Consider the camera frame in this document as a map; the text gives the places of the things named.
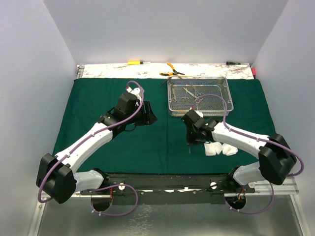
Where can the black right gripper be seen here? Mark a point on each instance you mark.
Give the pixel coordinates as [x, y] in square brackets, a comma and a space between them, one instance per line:
[191, 141]

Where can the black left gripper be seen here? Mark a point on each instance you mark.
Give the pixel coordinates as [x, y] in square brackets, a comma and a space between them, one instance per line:
[148, 117]

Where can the white gauze pad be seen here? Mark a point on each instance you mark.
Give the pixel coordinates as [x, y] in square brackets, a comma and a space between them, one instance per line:
[229, 150]
[217, 147]
[209, 149]

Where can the white gauze pad top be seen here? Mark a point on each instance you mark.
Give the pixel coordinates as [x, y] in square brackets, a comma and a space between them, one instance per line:
[229, 150]

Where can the dark green surgical cloth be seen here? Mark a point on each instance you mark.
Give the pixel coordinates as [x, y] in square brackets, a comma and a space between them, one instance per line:
[159, 148]

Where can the steel mesh instrument tray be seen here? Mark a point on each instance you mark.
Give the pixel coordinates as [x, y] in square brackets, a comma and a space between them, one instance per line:
[209, 95]

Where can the white gauze pad bottom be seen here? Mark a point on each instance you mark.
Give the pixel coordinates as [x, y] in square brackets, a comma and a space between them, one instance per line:
[209, 149]

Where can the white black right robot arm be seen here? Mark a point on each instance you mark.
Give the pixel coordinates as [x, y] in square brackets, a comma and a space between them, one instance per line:
[275, 159]

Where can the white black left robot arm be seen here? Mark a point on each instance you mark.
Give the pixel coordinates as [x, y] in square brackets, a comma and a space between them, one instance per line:
[58, 175]

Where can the steel surgical forceps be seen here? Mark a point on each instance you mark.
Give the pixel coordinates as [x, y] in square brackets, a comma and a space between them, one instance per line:
[178, 94]

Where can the steel surgical scissors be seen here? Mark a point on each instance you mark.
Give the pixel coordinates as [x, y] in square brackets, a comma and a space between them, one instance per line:
[197, 93]

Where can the yellow black needle-nose pliers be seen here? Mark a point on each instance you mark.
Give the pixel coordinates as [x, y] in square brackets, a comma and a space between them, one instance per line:
[173, 73]

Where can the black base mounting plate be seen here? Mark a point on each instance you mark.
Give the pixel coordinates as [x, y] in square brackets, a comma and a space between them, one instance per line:
[171, 189]

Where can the black green screwdriver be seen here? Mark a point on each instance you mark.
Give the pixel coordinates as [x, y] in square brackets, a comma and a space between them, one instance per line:
[232, 63]

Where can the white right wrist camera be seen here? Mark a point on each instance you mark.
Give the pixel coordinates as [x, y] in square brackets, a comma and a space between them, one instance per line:
[200, 114]

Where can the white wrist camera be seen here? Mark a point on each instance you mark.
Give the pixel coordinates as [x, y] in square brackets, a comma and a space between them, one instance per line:
[200, 114]
[135, 91]

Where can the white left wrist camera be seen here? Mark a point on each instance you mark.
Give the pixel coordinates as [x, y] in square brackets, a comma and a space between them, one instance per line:
[135, 91]

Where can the yellow handled screwdriver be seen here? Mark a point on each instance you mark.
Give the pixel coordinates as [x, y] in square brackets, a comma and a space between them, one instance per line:
[137, 62]

